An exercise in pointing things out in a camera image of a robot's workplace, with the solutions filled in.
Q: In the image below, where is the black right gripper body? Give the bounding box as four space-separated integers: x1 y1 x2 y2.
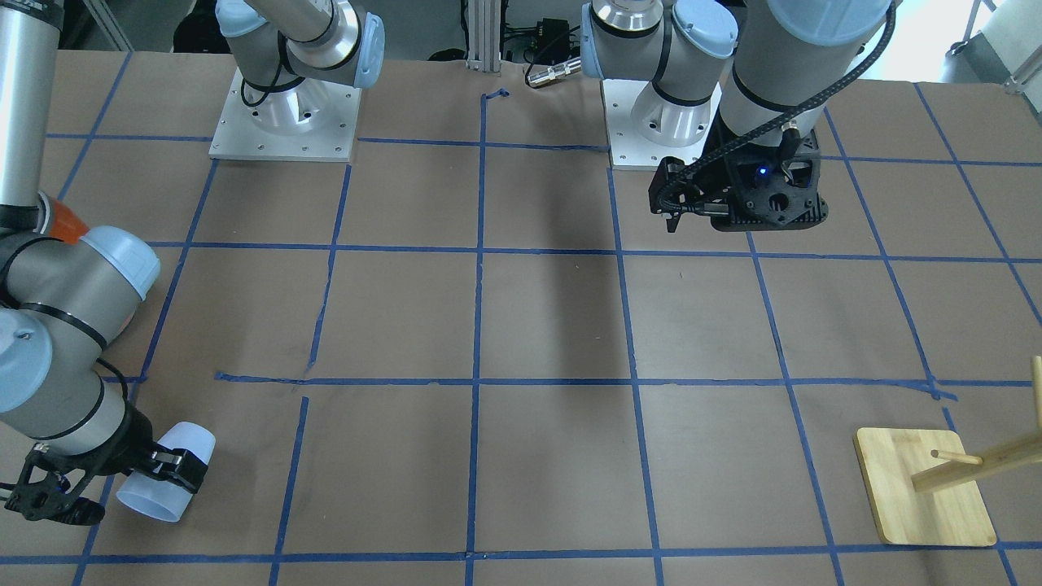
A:
68 402 160 477

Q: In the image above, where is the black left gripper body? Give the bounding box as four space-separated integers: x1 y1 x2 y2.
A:
704 129 830 231

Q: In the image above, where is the light blue plastic cup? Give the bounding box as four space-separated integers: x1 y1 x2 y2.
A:
116 422 216 523

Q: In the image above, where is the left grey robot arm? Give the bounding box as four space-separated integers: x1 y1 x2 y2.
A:
580 1 899 231

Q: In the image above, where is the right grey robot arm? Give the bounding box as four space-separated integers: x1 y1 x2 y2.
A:
2 1 386 519

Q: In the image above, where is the wooden cup rack stand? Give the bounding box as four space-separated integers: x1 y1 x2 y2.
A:
855 355 1042 546

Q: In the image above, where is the orange can with silver lid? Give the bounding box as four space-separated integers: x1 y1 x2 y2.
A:
38 190 90 245

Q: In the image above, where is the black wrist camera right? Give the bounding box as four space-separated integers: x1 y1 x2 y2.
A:
2 442 105 526

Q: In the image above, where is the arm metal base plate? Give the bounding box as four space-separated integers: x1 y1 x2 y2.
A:
208 70 362 163
602 79 721 171

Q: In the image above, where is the aluminium frame post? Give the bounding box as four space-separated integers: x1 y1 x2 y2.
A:
461 1 505 76

